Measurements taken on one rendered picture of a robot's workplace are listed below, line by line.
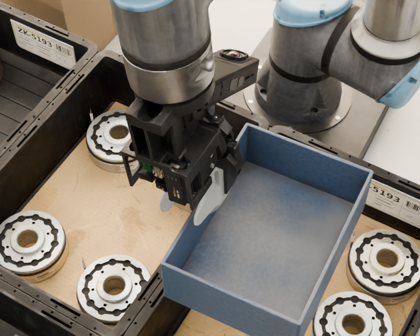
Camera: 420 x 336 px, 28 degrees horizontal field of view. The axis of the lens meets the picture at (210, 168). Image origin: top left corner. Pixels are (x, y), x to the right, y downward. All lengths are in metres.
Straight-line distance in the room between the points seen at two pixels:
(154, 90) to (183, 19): 0.08
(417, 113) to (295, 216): 0.65
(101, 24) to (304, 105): 0.43
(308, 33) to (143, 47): 0.68
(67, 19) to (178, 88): 0.83
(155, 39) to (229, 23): 1.03
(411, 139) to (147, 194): 0.51
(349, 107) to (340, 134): 0.06
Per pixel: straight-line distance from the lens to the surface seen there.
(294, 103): 1.41
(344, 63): 1.30
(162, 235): 1.21
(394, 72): 1.26
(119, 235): 1.22
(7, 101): 1.41
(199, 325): 1.14
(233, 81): 0.78
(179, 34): 0.65
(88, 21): 1.55
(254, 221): 0.93
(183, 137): 0.75
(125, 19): 0.64
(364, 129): 1.45
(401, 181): 1.16
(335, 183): 0.94
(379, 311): 1.13
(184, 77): 0.68
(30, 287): 1.08
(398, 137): 1.51
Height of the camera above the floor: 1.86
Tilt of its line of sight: 54 degrees down
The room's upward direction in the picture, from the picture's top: 2 degrees counter-clockwise
